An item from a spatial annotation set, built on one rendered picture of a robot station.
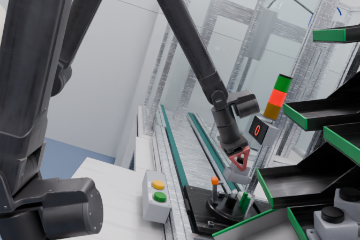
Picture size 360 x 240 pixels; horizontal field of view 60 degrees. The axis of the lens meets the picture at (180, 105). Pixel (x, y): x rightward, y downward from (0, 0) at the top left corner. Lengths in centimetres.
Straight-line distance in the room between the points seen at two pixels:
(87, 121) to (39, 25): 299
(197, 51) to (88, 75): 251
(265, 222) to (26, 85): 61
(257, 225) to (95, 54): 264
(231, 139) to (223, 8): 117
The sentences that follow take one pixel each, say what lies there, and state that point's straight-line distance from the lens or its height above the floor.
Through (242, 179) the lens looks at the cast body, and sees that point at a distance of 96.
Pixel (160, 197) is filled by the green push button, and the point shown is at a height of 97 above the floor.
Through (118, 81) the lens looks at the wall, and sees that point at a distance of 317.
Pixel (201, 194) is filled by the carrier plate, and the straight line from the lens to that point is 106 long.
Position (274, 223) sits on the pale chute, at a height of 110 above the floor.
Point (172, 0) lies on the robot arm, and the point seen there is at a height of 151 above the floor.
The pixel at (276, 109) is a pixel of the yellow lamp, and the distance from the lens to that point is 112.
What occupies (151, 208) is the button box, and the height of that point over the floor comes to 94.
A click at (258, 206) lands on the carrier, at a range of 115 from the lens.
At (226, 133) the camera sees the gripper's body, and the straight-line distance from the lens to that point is 88.
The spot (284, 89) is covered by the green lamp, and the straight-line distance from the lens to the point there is 111.
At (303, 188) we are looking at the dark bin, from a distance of 70.
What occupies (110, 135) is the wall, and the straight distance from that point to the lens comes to 332.
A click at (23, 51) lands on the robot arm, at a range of 37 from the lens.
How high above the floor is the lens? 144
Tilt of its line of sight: 12 degrees down
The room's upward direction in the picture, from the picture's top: 18 degrees clockwise
